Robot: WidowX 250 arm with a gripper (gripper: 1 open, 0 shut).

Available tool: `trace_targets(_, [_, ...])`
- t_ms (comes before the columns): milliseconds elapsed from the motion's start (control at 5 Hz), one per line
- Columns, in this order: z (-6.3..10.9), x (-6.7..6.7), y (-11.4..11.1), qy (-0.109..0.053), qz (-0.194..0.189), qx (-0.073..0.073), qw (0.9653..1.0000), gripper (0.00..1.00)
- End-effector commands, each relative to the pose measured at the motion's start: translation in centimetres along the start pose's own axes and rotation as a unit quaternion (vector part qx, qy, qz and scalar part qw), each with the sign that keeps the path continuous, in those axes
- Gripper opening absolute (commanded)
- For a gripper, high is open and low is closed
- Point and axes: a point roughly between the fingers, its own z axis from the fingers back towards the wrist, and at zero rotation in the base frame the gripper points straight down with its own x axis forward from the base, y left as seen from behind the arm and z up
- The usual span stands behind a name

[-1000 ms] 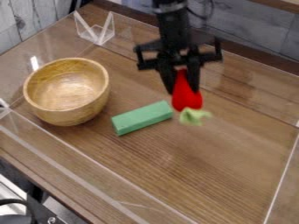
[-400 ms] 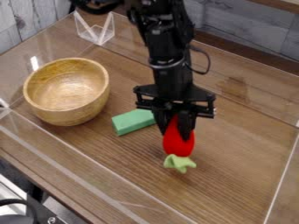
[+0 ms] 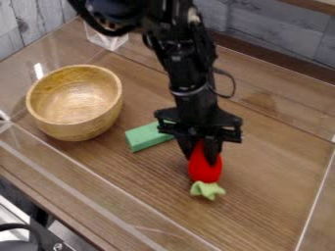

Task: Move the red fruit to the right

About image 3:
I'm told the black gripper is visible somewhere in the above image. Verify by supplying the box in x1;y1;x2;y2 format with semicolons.
154;85;241;166

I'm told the red fruit with green stem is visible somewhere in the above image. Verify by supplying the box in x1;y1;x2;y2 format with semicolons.
188;141;226;201

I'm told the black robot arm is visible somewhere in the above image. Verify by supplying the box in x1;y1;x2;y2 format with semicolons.
68;0;241;165

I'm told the green rectangular block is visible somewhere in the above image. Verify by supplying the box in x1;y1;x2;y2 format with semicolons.
125;122;173;152

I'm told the wooden bowl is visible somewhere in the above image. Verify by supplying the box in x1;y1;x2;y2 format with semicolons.
26;65;122;141

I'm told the clear acrylic tray wall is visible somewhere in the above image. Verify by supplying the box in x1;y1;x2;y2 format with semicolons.
0;112;333;251

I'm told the clear acrylic corner bracket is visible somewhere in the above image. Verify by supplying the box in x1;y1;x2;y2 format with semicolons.
84;24;128;51

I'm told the black table clamp mount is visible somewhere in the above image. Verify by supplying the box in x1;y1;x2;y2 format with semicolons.
0;207;76;251

